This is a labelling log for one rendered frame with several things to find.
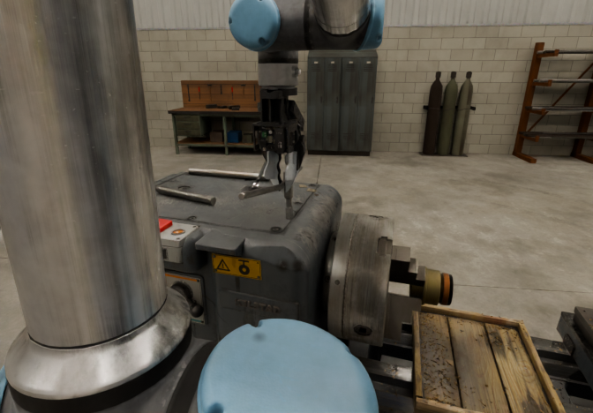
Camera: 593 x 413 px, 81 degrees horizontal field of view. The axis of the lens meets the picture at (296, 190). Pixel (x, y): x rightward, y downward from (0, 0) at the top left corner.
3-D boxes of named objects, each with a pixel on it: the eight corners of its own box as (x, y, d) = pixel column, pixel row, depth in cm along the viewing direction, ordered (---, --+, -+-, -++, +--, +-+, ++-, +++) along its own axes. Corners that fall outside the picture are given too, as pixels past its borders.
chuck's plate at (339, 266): (322, 361, 77) (334, 222, 74) (343, 306, 107) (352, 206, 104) (338, 364, 76) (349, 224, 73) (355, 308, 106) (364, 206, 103)
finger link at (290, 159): (277, 198, 69) (274, 153, 66) (287, 190, 75) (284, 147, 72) (292, 199, 68) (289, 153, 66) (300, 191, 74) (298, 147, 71)
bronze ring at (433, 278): (412, 277, 80) (455, 283, 77) (412, 258, 88) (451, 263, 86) (408, 311, 83) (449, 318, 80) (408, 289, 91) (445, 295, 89)
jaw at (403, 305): (375, 289, 90) (370, 337, 88) (374, 291, 85) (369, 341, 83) (420, 296, 87) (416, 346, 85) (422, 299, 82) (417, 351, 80)
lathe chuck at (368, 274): (338, 365, 76) (349, 224, 73) (355, 308, 106) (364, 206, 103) (379, 375, 73) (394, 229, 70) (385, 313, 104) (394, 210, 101)
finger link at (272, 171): (258, 196, 70) (258, 152, 67) (268, 187, 76) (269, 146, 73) (272, 198, 70) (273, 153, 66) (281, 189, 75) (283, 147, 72)
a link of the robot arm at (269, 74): (266, 63, 69) (305, 63, 66) (266, 88, 70) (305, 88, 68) (251, 63, 62) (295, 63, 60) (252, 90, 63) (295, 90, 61)
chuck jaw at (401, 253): (375, 281, 84) (376, 256, 75) (378, 263, 87) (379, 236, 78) (423, 289, 81) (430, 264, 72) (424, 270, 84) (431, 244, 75)
